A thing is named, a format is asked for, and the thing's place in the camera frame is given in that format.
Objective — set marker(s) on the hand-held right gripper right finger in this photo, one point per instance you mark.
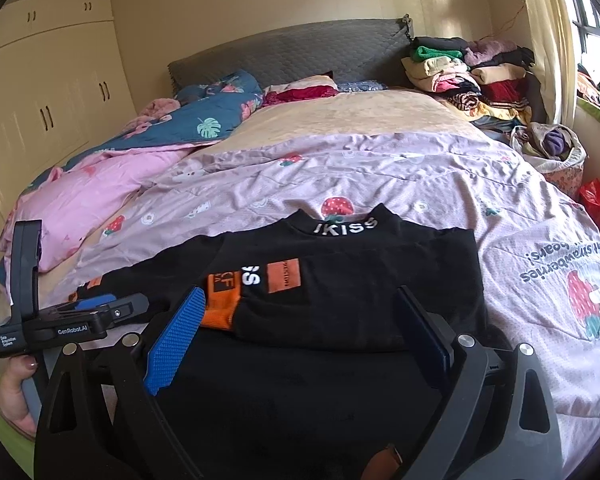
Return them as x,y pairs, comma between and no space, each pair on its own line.
425,332

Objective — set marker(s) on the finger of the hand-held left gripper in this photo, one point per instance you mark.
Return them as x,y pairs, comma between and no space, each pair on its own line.
95,303
127,308

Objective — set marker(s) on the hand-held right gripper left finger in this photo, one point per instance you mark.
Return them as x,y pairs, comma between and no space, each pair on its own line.
175,340

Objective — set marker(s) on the black shirt with orange patches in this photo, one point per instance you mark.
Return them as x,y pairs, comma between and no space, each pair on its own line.
355,280

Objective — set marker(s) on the person's left forearm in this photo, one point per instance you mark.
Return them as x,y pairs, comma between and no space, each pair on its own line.
0,435

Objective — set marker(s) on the floral bag of clothes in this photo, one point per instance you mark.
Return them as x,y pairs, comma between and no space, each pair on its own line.
555,142

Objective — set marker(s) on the pile of folded clothes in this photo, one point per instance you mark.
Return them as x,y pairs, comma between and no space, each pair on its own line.
450,67

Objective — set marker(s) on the heap of colourful clothes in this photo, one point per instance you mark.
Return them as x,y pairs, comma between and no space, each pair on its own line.
597,100

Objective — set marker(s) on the person's left hand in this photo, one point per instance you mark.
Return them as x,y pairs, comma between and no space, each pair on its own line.
15,395

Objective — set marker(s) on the pink quilt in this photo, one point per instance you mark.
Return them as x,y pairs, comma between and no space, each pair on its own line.
95,190

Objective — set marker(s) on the pink strawberry print blanket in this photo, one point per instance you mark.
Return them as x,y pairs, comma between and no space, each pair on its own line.
380,175

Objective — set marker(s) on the cream wardrobe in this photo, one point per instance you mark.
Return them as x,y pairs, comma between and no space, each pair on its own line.
40,85

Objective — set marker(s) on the blue leaf print quilt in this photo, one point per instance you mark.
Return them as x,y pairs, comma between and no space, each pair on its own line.
205,120

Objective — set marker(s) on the red plastic bag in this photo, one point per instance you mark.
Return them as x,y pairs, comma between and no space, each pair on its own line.
597,200

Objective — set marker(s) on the yellow bed sheet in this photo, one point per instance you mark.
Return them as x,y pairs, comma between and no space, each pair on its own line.
340,115

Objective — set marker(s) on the blue patterned pillow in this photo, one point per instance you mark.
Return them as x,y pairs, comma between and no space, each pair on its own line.
360,86

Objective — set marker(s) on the red cloth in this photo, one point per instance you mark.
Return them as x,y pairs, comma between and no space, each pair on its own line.
300,94

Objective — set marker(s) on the grey quilted headboard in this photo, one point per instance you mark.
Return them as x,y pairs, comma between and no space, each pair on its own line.
290,50

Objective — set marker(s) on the cream curtain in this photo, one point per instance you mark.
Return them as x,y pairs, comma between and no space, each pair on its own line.
545,35

